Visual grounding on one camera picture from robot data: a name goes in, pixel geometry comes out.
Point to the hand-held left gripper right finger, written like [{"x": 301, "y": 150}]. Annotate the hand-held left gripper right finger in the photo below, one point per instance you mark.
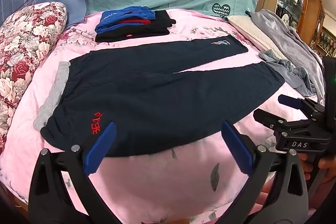
[{"x": 237, "y": 145}]

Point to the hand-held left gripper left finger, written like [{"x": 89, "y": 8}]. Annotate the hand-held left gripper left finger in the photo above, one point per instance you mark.
[{"x": 101, "y": 145}]

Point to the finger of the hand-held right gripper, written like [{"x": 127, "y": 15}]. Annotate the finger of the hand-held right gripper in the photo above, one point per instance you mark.
[
  {"x": 290, "y": 102},
  {"x": 267, "y": 119}
]

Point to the navy blue pants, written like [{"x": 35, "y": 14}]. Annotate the navy blue pants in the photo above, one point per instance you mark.
[{"x": 157, "y": 98}]

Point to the person's right hand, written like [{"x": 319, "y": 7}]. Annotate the person's right hand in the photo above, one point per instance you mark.
[{"x": 328, "y": 164}]

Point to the blue-grey crumpled cloth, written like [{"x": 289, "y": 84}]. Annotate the blue-grey crumpled cloth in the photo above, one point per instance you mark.
[{"x": 288, "y": 71}]

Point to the grey blanket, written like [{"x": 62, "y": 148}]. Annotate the grey blanket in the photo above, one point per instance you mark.
[{"x": 283, "y": 32}]

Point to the pink floral bedsheet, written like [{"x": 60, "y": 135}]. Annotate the pink floral bedsheet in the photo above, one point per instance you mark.
[{"x": 162, "y": 187}]

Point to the white quilted pillow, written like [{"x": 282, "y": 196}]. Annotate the white quilted pillow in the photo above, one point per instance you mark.
[{"x": 249, "y": 29}]

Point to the red floral pillow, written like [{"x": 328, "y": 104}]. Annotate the red floral pillow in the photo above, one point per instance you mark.
[{"x": 26, "y": 43}]

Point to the red folded garment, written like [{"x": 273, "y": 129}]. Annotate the red folded garment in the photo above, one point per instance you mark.
[{"x": 131, "y": 22}]

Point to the blue folded garment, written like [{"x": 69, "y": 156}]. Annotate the blue folded garment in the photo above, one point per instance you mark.
[{"x": 113, "y": 18}]

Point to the stack of folded clothes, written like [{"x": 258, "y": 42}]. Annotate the stack of folded clothes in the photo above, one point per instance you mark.
[{"x": 157, "y": 23}]

